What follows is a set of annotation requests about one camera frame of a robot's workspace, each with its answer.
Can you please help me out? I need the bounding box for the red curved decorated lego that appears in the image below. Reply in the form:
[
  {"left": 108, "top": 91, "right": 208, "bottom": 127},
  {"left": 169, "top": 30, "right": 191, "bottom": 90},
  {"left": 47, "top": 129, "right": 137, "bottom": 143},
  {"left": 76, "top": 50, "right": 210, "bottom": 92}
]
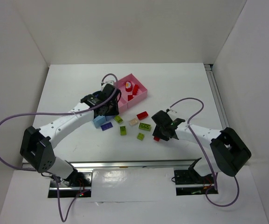
[{"left": 125, "top": 81, "right": 133, "bottom": 92}]

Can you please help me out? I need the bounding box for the red lego with side studs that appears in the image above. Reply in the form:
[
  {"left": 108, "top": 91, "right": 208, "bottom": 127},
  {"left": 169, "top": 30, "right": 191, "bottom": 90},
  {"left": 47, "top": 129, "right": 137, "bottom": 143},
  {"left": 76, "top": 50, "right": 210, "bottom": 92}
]
[{"left": 132, "top": 84, "right": 139, "bottom": 96}]

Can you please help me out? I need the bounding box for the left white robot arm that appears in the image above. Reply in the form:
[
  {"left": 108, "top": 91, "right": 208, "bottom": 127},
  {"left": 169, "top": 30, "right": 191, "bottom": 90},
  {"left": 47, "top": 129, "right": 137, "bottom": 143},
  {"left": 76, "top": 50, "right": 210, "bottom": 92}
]
[{"left": 20, "top": 84, "right": 122, "bottom": 186}]

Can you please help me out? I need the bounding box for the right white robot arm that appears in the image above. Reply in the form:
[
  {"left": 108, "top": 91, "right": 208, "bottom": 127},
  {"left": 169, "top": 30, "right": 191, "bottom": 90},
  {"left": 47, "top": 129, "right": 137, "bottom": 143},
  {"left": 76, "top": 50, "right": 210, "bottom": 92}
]
[{"left": 152, "top": 110, "right": 252, "bottom": 177}]

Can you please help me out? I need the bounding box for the dark blue container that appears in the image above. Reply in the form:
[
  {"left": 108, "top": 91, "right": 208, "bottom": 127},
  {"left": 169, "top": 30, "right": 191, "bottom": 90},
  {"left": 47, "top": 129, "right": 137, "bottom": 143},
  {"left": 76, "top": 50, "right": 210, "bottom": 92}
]
[{"left": 105, "top": 115, "right": 115, "bottom": 121}]

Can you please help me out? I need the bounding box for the narrow pink container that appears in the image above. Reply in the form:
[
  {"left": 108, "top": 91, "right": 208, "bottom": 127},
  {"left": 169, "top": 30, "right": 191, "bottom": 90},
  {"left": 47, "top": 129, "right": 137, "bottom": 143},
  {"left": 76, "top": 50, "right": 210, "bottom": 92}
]
[{"left": 118, "top": 96, "right": 128, "bottom": 114}]

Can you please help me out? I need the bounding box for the large pink container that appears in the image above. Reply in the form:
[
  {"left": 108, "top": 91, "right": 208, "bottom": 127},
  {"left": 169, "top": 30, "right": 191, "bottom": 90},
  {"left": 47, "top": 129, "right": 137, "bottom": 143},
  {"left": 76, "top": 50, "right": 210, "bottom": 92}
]
[{"left": 117, "top": 74, "right": 148, "bottom": 113}]

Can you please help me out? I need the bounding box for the green lego near blue box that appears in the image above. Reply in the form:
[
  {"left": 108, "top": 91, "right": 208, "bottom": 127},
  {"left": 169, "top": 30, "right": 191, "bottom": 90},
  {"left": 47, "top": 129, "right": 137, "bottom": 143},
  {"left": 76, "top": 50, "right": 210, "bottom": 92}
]
[{"left": 114, "top": 115, "right": 123, "bottom": 124}]

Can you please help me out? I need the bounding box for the light blue container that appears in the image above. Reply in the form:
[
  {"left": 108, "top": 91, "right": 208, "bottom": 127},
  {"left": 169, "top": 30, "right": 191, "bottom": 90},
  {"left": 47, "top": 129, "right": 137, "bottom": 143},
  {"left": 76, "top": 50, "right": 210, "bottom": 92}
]
[{"left": 92, "top": 115, "right": 106, "bottom": 128}]

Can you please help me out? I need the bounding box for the purple 2x4 lego brick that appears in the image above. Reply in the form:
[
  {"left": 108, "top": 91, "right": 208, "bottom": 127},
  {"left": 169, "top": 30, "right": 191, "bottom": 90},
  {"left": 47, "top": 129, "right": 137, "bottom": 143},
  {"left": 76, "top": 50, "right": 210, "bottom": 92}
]
[{"left": 100, "top": 122, "right": 113, "bottom": 131}]

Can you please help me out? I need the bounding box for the green 2x4 lego brick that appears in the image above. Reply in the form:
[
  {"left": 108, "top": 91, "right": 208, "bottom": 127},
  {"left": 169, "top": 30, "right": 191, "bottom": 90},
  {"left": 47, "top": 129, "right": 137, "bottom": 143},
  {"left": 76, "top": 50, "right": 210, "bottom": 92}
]
[{"left": 138, "top": 123, "right": 152, "bottom": 131}]

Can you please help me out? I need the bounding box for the green curved lego upside-down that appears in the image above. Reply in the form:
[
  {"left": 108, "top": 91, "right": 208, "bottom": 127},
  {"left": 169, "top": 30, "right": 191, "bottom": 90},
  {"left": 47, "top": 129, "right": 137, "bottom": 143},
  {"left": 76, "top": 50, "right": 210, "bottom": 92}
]
[{"left": 120, "top": 126, "right": 127, "bottom": 136}]

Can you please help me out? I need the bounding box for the white lego brick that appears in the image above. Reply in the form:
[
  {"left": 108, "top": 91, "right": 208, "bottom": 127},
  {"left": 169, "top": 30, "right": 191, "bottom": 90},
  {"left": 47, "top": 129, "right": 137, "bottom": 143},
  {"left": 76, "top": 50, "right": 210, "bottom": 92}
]
[{"left": 129, "top": 118, "right": 138, "bottom": 126}]

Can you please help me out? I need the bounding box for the red 2x4 lego brick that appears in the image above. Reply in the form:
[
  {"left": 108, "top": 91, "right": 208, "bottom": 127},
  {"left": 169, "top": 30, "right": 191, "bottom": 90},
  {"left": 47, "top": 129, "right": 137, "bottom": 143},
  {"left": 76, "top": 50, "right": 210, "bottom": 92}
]
[{"left": 137, "top": 111, "right": 149, "bottom": 120}]

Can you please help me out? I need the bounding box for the green 2x2 lego right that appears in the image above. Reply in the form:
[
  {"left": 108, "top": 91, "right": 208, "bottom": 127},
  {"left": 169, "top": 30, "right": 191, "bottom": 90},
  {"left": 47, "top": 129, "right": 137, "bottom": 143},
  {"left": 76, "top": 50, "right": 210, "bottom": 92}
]
[{"left": 137, "top": 133, "right": 145, "bottom": 141}]

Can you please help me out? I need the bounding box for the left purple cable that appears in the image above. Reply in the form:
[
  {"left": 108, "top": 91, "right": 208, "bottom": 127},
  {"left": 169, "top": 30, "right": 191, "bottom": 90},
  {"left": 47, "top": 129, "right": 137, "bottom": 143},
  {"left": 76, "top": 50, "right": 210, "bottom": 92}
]
[{"left": 0, "top": 73, "right": 122, "bottom": 223}]

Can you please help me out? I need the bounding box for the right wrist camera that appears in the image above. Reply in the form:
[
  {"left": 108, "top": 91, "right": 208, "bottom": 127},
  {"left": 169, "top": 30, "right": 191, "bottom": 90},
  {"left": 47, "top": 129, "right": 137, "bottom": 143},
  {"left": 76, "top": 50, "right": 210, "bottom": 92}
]
[{"left": 166, "top": 108, "right": 177, "bottom": 114}]

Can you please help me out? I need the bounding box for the front aluminium rail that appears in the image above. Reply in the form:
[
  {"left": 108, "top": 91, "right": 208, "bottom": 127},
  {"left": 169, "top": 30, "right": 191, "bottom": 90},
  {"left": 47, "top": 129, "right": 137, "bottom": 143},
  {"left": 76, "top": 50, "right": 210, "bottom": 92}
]
[{"left": 71, "top": 159, "right": 206, "bottom": 169}]

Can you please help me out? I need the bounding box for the aluminium rail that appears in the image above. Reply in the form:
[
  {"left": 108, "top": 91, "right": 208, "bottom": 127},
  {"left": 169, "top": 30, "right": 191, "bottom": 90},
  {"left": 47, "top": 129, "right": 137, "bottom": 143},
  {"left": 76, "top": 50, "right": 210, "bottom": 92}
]
[
  {"left": 71, "top": 159, "right": 206, "bottom": 169},
  {"left": 204, "top": 63, "right": 240, "bottom": 161}
]

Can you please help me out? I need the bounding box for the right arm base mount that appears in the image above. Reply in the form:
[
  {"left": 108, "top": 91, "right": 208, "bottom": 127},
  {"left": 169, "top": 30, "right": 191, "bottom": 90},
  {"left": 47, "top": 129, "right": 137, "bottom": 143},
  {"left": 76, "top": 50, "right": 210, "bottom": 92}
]
[{"left": 171, "top": 158, "right": 218, "bottom": 196}]

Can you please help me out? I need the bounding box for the right side aluminium rail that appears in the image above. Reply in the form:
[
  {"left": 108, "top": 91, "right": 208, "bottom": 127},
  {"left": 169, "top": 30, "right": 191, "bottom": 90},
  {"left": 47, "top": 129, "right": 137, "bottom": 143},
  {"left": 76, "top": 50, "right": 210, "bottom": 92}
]
[{"left": 204, "top": 63, "right": 240, "bottom": 161}]

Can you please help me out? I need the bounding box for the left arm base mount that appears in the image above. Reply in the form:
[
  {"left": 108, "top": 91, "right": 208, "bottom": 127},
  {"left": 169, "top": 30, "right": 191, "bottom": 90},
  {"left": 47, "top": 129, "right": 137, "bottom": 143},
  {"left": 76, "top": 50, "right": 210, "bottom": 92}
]
[{"left": 48, "top": 170, "right": 93, "bottom": 198}]

